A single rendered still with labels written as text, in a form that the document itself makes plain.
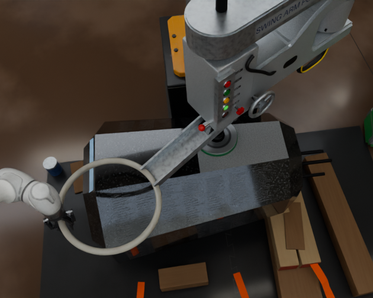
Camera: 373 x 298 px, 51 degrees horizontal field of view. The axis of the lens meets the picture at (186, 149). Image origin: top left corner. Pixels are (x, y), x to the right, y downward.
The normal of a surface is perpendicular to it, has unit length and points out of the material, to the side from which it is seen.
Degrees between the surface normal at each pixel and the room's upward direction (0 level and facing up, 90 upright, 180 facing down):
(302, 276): 0
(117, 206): 45
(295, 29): 40
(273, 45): 4
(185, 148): 16
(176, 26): 0
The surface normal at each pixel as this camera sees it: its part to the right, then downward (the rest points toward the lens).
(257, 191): 0.08, 0.27
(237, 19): -0.05, -0.48
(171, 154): -0.26, -0.31
